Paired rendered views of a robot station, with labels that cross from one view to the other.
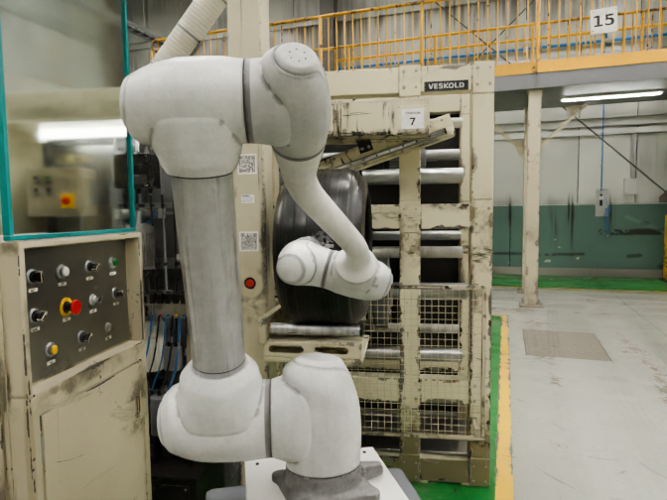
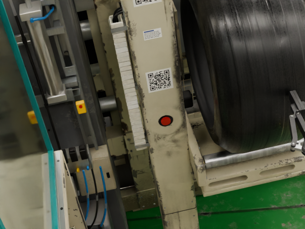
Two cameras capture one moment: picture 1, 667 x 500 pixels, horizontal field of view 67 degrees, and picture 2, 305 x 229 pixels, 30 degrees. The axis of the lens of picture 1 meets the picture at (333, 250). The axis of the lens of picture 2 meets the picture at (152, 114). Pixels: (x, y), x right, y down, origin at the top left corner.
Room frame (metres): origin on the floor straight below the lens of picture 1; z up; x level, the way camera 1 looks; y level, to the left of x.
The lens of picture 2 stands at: (0.64, 0.63, 2.23)
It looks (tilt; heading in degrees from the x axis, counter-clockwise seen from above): 41 degrees down; 348
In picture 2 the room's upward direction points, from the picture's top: 10 degrees counter-clockwise
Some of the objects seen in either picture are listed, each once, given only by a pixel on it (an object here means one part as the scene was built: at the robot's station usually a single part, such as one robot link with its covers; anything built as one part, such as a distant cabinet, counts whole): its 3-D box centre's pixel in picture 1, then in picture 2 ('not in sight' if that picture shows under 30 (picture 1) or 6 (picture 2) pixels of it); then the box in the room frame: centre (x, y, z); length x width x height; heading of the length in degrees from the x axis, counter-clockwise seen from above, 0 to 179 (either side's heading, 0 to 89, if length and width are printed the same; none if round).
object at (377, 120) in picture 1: (357, 123); not in sight; (2.24, -0.11, 1.71); 0.61 x 0.25 x 0.15; 82
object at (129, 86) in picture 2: not in sight; (130, 87); (1.96, 0.40, 1.19); 0.05 x 0.04 x 0.48; 172
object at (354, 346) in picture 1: (314, 346); (252, 165); (1.82, 0.08, 0.84); 0.36 x 0.09 x 0.06; 82
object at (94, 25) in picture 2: not in sight; (109, 76); (2.84, 0.34, 0.61); 0.33 x 0.06 x 0.86; 172
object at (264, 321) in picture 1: (276, 319); (188, 135); (1.99, 0.23, 0.90); 0.40 x 0.03 x 0.10; 172
